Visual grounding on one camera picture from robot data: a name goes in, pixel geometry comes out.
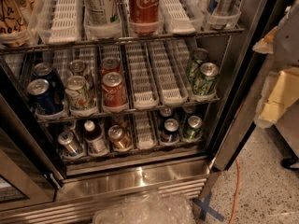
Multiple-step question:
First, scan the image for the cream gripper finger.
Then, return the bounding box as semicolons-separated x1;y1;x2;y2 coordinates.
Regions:
254;66;299;129

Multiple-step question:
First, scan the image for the dark bottle with white cap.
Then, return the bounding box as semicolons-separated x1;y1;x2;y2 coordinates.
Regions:
84;119;108;156

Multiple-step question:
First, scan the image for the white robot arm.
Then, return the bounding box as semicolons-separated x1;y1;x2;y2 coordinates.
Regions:
253;0;299;128

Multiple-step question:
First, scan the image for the green can front middle shelf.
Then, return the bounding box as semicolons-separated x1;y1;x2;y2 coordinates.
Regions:
192;63;219;96

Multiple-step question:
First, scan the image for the green can shelf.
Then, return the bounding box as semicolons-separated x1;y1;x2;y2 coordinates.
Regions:
192;63;219;96
185;48;208;83
183;115;203;139

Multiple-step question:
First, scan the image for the stainless fridge door right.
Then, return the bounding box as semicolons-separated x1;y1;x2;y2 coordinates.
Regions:
205;0;292;173

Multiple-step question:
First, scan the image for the green can rear middle shelf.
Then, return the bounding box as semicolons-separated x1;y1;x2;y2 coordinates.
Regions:
185;48;208;83

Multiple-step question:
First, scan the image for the green can bottom shelf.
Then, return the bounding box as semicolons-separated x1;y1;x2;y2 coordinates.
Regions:
183;115;203;139

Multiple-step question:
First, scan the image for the dark blue can bottom shelf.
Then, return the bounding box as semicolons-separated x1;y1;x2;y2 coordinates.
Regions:
161;119;178;143

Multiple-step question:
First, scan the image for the gold can bottom shelf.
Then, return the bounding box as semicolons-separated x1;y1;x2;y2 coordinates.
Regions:
108;125;132;151

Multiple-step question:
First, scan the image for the white labelled can top shelf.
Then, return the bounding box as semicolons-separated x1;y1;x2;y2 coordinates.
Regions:
84;0;119;25

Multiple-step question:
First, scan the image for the stainless fridge base panel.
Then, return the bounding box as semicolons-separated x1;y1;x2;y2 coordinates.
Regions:
0;158;220;224

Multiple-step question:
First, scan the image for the silver blue can bottom shelf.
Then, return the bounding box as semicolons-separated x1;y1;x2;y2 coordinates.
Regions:
58;131;83;157

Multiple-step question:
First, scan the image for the blue can rear middle shelf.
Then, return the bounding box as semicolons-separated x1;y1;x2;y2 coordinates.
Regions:
33;63;64;100

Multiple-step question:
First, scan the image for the blue can front middle shelf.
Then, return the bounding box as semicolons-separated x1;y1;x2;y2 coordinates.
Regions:
27;78;64;115

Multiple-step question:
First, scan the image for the tan lettered can top shelf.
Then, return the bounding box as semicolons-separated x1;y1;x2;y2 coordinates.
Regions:
0;0;28;48

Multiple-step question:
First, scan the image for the black caster wheel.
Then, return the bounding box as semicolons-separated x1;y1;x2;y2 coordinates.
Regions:
281;158;299;171

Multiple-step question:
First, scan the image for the white empty can tray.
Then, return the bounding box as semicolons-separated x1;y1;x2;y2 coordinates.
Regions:
148;42;188;106
125;44;159;109

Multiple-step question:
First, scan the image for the blue tape cross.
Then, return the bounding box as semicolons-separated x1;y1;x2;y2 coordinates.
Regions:
192;192;224;222

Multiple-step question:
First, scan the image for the tall red cola can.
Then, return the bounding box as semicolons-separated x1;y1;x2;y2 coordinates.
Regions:
129;0;159;35

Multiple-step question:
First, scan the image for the red cola can front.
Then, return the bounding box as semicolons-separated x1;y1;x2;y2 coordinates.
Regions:
102;72;127;107

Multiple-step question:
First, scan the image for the clear bubble wrap bag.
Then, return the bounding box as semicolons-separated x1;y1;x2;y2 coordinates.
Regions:
93;192;196;224

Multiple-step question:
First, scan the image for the red cola can rear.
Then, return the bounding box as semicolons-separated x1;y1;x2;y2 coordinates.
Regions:
99;57;121;77

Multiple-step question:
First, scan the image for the white patterned can front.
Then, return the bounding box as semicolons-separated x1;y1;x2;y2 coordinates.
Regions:
65;76;95;111

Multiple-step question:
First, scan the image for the white patterned can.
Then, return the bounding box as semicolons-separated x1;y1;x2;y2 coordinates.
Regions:
65;76;95;111
68;59;94;89

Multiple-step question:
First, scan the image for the white patterned can rear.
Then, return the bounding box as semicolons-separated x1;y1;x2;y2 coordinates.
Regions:
68;59;94;89

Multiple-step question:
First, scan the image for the orange cable on floor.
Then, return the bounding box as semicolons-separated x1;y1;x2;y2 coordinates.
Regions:
228;158;241;224

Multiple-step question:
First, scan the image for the middle wire shelf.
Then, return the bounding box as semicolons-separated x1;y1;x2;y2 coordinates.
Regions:
35;93;219;122

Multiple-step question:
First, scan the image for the wire shelf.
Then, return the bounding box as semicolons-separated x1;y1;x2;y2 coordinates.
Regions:
35;93;219;122
0;25;244;55

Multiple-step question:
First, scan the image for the top wire shelf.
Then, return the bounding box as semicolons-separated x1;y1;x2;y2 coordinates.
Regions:
0;25;244;55

